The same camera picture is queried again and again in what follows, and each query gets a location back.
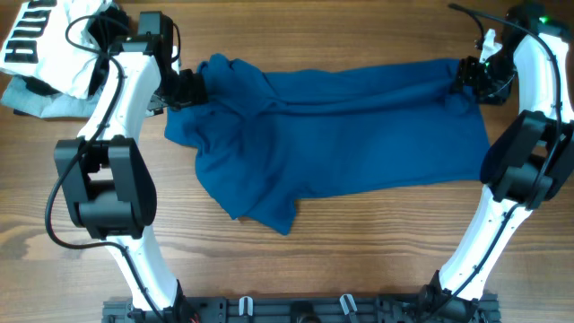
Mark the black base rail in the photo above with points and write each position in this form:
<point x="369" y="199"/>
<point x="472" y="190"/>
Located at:
<point x="400" y="308"/>

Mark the black folded garment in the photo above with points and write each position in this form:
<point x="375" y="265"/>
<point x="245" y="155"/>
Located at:
<point x="103" y="32"/>

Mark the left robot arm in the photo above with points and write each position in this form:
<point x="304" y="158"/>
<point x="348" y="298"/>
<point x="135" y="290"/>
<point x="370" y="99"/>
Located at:
<point x="107" y="187"/>

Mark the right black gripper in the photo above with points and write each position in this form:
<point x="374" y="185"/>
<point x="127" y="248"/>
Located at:
<point x="467" y="74"/>

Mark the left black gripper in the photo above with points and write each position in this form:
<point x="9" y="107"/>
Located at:
<point x="194" y="91"/>

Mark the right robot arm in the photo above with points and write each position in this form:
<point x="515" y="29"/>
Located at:
<point x="526" y="166"/>

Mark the white shirt with black lettering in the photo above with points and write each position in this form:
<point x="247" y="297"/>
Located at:
<point x="38" y="45"/>

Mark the grey folded garment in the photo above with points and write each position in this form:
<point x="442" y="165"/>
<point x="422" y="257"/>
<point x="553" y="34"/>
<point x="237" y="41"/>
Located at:
<point x="19" y="98"/>

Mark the blue t-shirt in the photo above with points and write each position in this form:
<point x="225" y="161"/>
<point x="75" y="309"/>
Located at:
<point x="265" y="140"/>

